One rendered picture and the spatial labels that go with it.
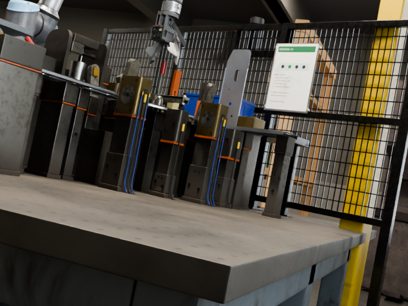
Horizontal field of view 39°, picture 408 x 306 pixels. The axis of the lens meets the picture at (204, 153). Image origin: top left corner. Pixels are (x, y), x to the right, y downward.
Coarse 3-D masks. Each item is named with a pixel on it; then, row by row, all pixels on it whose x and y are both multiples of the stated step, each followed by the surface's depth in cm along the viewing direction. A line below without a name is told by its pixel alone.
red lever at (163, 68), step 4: (164, 64) 226; (160, 68) 227; (164, 68) 226; (160, 72) 226; (164, 72) 226; (160, 76) 226; (160, 80) 226; (160, 84) 226; (160, 88) 226; (156, 92) 226; (160, 92) 227
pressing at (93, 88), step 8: (48, 72) 161; (56, 80) 182; (64, 80) 178; (72, 80) 167; (80, 80) 171; (88, 88) 185; (96, 88) 174; (104, 88) 178; (104, 96) 194; (112, 96) 195; (152, 104) 192; (192, 120) 223
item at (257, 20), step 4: (252, 20) 281; (256, 20) 280; (260, 20) 280; (264, 20) 282; (248, 32) 281; (252, 32) 280; (256, 32) 280; (260, 32) 281; (248, 36) 281; (252, 36) 280; (256, 36) 280; (260, 36) 281; (256, 40) 280; (260, 40) 282; (248, 44) 280; (248, 48) 280; (252, 48) 280; (256, 48) 280
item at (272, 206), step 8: (280, 136) 203; (280, 144) 203; (288, 144) 202; (280, 152) 202; (288, 152) 202; (280, 160) 202; (288, 160) 204; (272, 168) 204; (280, 168) 201; (272, 176) 203; (280, 176) 201; (272, 184) 203; (280, 184) 202; (272, 192) 202; (280, 192) 202; (272, 200) 202; (280, 200) 203; (272, 208) 201; (280, 208) 203; (272, 216) 200; (280, 216) 203
